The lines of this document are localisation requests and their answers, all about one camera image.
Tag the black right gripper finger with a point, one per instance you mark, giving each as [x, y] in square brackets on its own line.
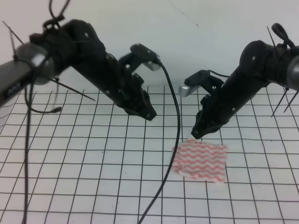
[201, 129]

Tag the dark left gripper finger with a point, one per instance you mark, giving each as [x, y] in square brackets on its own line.
[146, 111]

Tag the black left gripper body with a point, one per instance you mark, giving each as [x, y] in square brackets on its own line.
[77, 45]

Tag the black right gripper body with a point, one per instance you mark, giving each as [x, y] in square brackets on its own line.
[225, 98]

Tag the pink wavy striped towel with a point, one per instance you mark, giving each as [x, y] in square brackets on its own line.
[201, 161]

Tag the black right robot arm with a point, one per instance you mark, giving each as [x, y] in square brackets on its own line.
[285, 71]

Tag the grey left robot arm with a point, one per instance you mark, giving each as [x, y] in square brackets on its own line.
[30, 63]

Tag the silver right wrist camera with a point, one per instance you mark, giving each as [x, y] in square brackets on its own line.
[185, 90]

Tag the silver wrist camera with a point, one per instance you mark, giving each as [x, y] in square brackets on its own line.
[185, 90]
[152, 66]

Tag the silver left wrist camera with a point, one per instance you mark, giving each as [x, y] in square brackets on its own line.
[152, 66]

